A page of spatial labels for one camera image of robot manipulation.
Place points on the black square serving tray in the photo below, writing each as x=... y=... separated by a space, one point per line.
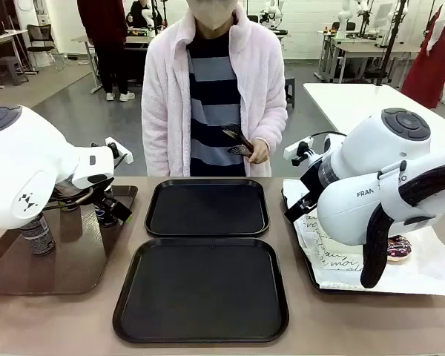
x=207 y=209
x=204 y=293

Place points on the person's left hand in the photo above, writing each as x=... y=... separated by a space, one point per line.
x=260 y=152

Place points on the beige face mask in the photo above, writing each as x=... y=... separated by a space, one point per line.
x=209 y=13

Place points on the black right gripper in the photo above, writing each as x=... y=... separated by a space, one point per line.
x=312 y=180

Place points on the black tray under paper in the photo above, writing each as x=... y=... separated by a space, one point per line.
x=341 y=291

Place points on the person in pink robe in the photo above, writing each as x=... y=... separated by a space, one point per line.
x=163 y=92

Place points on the dark brown serving tongs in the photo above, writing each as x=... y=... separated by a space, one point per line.
x=237 y=138

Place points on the white table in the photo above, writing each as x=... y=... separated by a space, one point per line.
x=337 y=100

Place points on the black office chair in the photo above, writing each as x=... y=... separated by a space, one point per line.
x=41 y=33

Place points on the right tray with white paper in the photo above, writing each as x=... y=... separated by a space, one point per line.
x=411 y=274

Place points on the black tripod pole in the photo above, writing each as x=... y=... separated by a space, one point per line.
x=392 y=41

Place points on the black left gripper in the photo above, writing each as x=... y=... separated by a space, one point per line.
x=103 y=194

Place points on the chocolate sprinkled donut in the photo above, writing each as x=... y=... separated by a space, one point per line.
x=400 y=248

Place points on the grey plastic stool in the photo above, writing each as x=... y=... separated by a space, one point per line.
x=290 y=89

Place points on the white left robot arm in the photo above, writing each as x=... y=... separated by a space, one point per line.
x=22 y=167

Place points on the background table with metal legs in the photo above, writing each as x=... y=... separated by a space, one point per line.
x=137 y=39

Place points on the background white robot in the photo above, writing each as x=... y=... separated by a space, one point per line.
x=344 y=15
x=272 y=11

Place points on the background work table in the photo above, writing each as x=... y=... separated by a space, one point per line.
x=374 y=49

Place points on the red dress on mannequin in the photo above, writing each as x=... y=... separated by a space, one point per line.
x=430 y=66

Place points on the background desk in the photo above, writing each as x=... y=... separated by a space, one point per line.
x=3 y=37

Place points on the black can with white text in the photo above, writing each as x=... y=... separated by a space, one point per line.
x=39 y=239

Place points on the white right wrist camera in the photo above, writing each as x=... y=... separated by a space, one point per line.
x=298 y=148

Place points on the pink sleeved right forearm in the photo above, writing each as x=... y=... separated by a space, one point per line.
x=154 y=141

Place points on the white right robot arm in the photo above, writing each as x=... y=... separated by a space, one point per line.
x=374 y=148

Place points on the dark step stool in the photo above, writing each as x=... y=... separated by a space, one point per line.
x=11 y=63

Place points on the pink sleeved left forearm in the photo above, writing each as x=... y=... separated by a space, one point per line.
x=270 y=115

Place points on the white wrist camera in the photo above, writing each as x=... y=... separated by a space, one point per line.
x=123 y=151
x=298 y=148

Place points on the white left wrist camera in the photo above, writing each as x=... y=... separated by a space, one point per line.
x=123 y=151

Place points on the background person in black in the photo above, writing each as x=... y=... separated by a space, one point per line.
x=107 y=37

